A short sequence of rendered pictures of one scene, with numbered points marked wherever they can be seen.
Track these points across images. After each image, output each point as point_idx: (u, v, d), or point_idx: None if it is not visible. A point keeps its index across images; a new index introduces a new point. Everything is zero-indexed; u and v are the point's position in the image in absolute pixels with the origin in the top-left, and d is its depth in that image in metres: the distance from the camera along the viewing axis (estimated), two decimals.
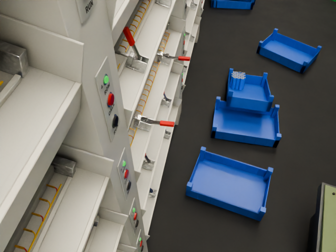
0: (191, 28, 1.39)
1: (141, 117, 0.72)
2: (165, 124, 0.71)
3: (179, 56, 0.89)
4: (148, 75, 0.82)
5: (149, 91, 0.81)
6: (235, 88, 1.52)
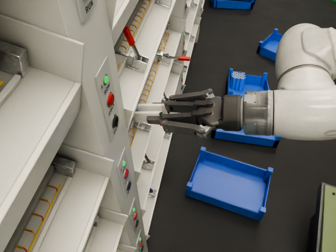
0: (191, 28, 1.39)
1: None
2: None
3: (179, 56, 0.89)
4: (148, 75, 0.82)
5: (149, 91, 0.81)
6: (235, 88, 1.52)
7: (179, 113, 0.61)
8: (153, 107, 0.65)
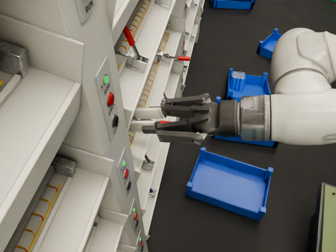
0: (191, 28, 1.39)
1: None
2: None
3: (179, 56, 0.89)
4: (148, 75, 0.82)
5: (149, 91, 0.81)
6: (235, 88, 1.52)
7: (174, 122, 0.60)
8: (150, 111, 0.64)
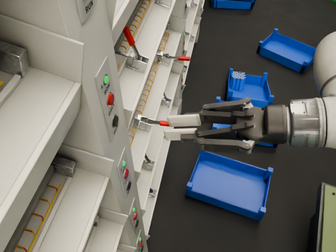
0: (191, 28, 1.39)
1: (141, 117, 0.72)
2: (165, 124, 0.71)
3: (179, 56, 0.89)
4: (148, 75, 0.82)
5: (149, 91, 0.81)
6: (235, 88, 1.52)
7: (216, 129, 0.56)
8: (187, 118, 0.60)
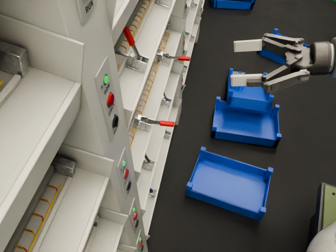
0: (191, 28, 1.39)
1: (141, 117, 0.72)
2: (165, 124, 0.71)
3: (179, 56, 0.89)
4: (148, 75, 0.82)
5: (149, 91, 0.81)
6: (235, 88, 1.52)
7: (273, 52, 0.73)
8: None
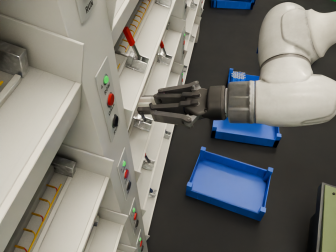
0: (191, 28, 1.39)
1: (134, 117, 0.73)
2: None
3: (161, 46, 0.88)
4: None
5: None
6: None
7: None
8: None
